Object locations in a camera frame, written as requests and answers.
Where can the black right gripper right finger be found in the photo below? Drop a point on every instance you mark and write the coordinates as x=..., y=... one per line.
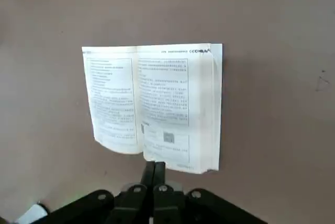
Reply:
x=170, y=203

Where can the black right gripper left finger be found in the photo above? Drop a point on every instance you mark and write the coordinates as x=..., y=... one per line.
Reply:
x=131, y=203

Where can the white paperback book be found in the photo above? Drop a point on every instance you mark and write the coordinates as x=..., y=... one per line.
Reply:
x=162, y=90

